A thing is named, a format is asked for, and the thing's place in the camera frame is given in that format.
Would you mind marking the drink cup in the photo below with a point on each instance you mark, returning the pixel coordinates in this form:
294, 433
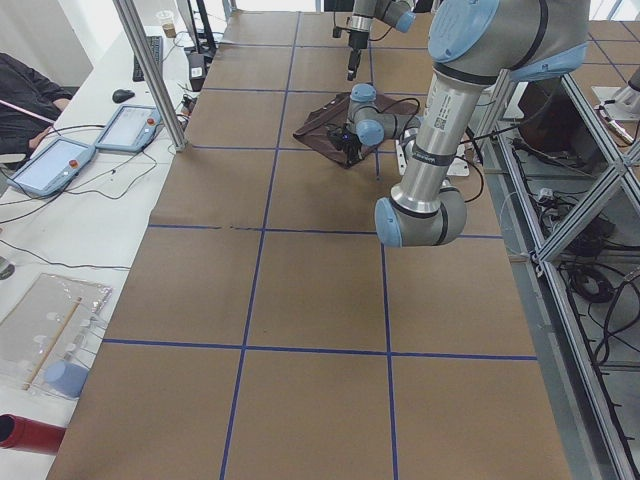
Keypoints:
166, 20

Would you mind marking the blue teach pendant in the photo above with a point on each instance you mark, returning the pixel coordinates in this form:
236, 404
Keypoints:
53, 168
130, 130

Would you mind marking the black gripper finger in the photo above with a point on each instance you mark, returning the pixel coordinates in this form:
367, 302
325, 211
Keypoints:
353, 64

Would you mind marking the blue plastic cup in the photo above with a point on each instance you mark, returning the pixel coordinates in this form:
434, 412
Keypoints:
66, 378

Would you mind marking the aluminium frame post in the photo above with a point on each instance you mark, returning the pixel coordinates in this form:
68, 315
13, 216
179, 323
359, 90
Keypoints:
136, 36

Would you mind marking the far blue teach pendant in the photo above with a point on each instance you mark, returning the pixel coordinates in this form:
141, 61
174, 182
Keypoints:
130, 130

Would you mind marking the clear plastic tray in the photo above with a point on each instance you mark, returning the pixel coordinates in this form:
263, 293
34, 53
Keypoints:
29, 326

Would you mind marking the black power box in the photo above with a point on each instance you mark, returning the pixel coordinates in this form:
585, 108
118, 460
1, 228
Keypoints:
197, 71

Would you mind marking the aluminium frame rack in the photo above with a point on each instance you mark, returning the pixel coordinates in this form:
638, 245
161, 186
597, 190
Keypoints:
568, 158

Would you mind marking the near blue teach pendant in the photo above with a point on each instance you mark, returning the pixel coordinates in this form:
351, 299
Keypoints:
53, 168

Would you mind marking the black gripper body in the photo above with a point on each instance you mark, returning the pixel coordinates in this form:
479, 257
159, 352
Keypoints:
350, 146
357, 40

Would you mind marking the wooden stick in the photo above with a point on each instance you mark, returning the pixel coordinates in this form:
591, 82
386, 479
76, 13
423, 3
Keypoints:
50, 346

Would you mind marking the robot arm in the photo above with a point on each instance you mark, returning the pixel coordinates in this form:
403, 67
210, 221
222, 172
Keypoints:
398, 15
470, 43

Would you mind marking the brown t-shirt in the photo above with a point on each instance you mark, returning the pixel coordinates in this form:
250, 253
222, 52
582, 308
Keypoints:
313, 132

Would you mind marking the black computer mouse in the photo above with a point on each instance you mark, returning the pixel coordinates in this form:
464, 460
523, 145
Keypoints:
122, 95

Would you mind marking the red cylinder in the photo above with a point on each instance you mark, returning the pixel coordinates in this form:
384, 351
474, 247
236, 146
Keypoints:
24, 434

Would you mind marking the seated person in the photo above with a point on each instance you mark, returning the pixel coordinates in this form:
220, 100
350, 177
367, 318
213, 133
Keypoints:
30, 105

